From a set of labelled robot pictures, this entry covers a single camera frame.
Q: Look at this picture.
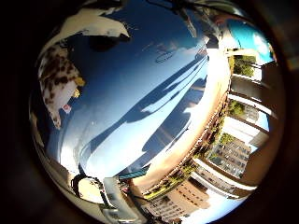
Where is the beige building outside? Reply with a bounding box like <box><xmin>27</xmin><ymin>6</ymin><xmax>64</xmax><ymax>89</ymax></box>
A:
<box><xmin>144</xmin><ymin>178</ymin><xmax>211</xmax><ymax>222</ymax></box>

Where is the person in teal shirt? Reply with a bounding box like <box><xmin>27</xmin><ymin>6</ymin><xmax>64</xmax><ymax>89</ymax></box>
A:
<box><xmin>214</xmin><ymin>13</ymin><xmax>276</xmax><ymax>65</ymax></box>

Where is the green tree outside window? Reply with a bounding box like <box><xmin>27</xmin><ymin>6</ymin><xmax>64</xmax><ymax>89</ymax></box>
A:
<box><xmin>232</xmin><ymin>55</ymin><xmax>257</xmax><ymax>78</ymax></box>

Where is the white brown spotted plush toy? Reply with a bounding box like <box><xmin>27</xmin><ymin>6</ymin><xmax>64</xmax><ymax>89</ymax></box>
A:
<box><xmin>36</xmin><ymin>46</ymin><xmax>86</xmax><ymax>131</ymax></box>

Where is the grey building outside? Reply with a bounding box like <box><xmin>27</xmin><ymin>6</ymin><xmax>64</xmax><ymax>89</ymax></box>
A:
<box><xmin>208</xmin><ymin>136</ymin><xmax>252</xmax><ymax>179</ymax></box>

